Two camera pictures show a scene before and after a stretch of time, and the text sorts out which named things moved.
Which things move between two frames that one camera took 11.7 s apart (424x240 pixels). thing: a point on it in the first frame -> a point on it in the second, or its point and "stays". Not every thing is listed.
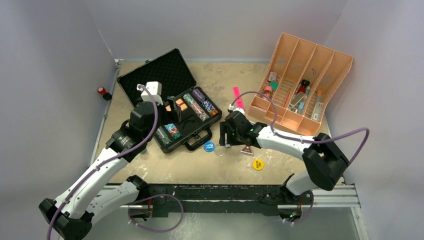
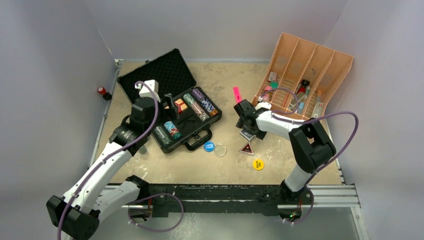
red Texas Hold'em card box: x=181 y=104 stays
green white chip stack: x=201 y=112 stays
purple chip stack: x=198 y=95 stays
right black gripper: x=225 y=129 -> x=260 y=134
